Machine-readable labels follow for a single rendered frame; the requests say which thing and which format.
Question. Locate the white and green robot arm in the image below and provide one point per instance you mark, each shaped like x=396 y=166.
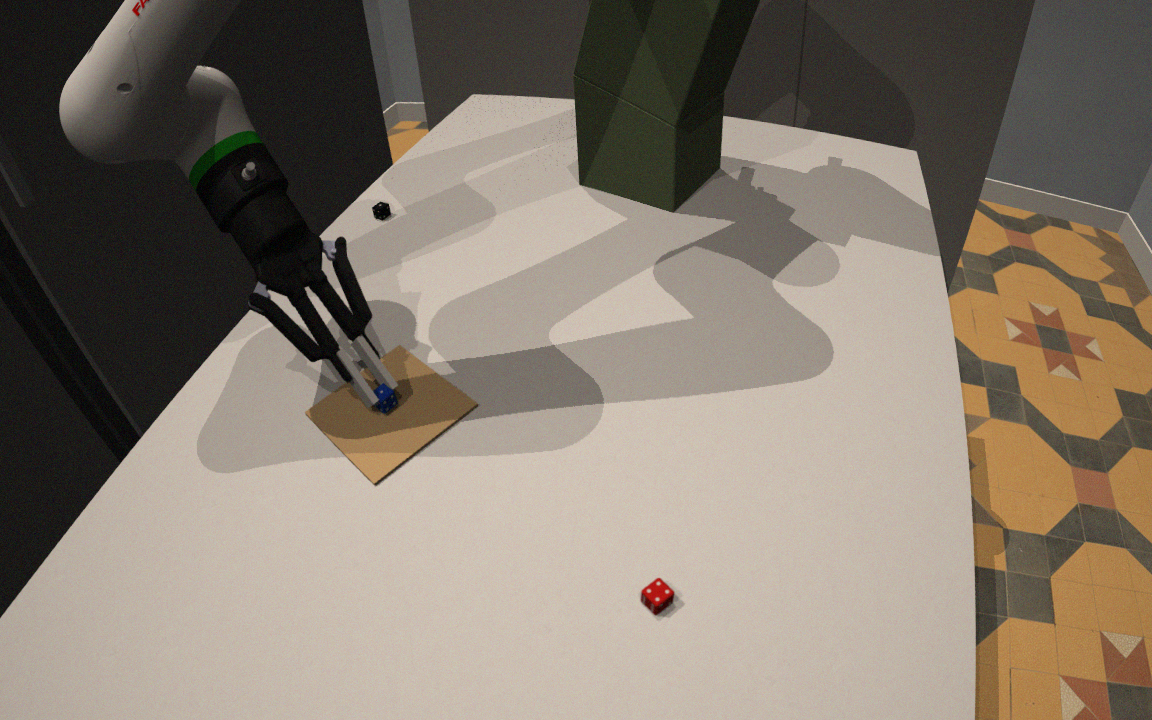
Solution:
x=135 y=96

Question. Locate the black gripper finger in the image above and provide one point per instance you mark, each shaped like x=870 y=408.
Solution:
x=336 y=251
x=260 y=302

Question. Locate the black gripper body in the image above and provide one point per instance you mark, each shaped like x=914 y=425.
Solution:
x=270 y=229

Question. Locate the red die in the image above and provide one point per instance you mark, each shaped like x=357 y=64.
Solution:
x=657 y=596

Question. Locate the blue die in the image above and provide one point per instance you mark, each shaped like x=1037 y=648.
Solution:
x=387 y=398

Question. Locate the tan flat square mat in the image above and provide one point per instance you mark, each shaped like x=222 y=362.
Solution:
x=377 y=443

